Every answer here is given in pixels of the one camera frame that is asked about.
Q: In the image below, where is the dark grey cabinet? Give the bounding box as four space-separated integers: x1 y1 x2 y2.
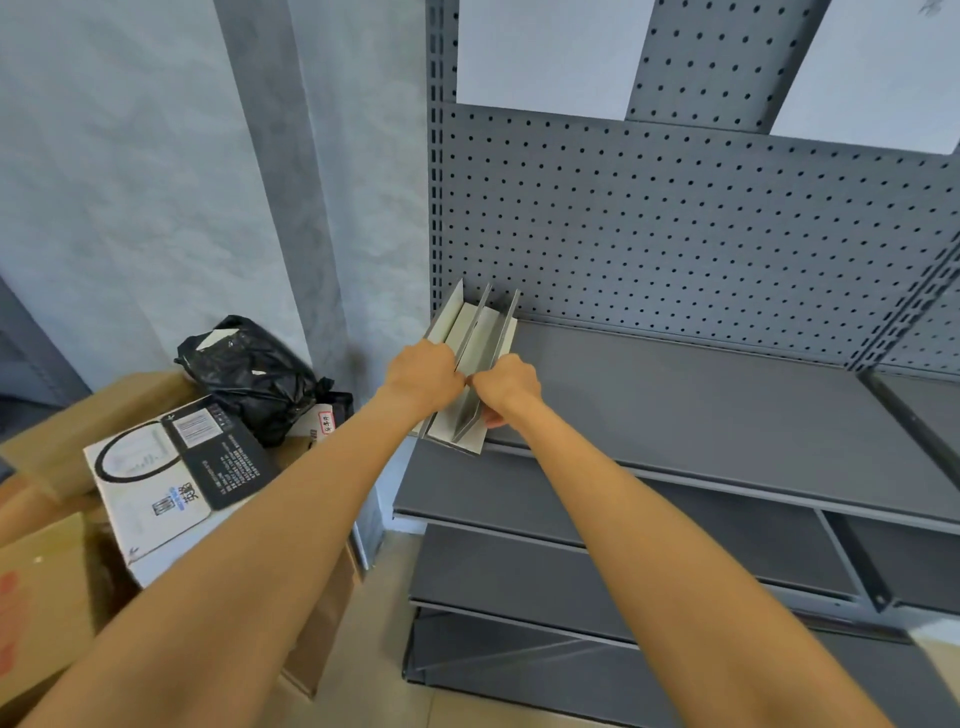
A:
0 276 93 445

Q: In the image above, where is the large brown cardboard box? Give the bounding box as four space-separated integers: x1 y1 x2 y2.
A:
0 491 363 728

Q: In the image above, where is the person's right hand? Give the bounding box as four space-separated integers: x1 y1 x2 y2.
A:
469 353 543 431

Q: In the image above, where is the grey pegboard back panel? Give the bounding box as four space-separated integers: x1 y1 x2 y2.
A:
427 0 960 372

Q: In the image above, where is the person's right forearm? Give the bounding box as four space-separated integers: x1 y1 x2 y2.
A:
504 401 895 728

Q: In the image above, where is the white box with black label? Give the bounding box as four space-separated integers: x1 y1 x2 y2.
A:
82 395 280 590

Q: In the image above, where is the person's left hand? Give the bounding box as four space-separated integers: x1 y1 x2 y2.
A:
384 340 468 418

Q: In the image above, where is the person's left forearm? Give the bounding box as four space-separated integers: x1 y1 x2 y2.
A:
21 388 421 728

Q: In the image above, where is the grey metal shelf board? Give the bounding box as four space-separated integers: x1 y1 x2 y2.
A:
407 523 646 651
392 437 864 603
480 318 960 535

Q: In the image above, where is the small white labelled packet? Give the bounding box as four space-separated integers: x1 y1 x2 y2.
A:
288 403 339 444

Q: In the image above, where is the grey metal shelving unit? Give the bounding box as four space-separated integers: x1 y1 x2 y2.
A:
392 0 960 728

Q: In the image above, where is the white paper sheet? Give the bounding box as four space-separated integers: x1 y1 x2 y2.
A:
769 0 960 157
455 0 657 123

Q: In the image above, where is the black plastic bag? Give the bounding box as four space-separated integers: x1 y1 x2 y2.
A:
174 314 354 449

